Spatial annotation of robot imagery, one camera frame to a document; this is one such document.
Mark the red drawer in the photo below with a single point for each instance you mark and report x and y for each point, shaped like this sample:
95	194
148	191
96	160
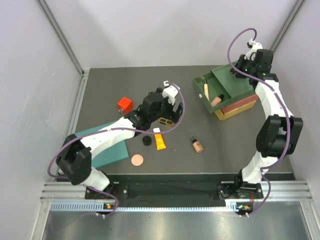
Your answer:
239	103

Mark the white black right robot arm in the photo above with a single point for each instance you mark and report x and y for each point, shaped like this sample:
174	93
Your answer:
278	136

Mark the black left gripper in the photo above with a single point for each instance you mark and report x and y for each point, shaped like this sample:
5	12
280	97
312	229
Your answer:
171	115

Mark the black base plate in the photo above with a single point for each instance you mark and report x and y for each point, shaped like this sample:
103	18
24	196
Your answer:
170	191

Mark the beige makeup stick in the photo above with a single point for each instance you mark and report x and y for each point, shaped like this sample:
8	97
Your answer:
206	89

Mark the teal flat board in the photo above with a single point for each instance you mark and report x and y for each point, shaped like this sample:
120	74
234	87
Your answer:
110	147

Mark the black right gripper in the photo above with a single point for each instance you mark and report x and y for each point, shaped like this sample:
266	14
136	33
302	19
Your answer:
241	61

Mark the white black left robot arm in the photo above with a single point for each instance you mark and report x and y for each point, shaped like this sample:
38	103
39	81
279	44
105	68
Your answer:
79	172

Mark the beige concealer tube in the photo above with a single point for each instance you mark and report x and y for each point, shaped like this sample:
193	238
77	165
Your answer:
217	100

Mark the black round cap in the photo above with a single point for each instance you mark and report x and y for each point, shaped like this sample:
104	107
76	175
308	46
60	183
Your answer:
146	140

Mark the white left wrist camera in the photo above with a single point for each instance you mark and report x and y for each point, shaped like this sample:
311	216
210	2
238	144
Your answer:
170	91

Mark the yellow bottom drawer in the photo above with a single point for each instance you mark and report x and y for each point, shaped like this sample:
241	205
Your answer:
225	115

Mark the beige foundation bottle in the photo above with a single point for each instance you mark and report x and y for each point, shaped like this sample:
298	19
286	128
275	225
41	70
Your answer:
196	144

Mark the copper round compact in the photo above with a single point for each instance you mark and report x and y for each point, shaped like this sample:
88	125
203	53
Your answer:
137	160

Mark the red cube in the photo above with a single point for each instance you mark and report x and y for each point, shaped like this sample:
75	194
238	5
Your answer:
125	105

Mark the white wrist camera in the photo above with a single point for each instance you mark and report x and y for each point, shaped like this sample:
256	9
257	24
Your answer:
253	47
170	91

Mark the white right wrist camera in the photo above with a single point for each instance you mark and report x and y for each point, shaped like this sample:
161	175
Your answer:
253	47

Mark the aluminium frame rail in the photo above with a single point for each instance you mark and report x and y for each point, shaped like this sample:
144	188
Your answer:
62	196

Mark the orange cream tube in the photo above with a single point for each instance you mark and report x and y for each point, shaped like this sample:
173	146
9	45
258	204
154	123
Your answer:
160	144

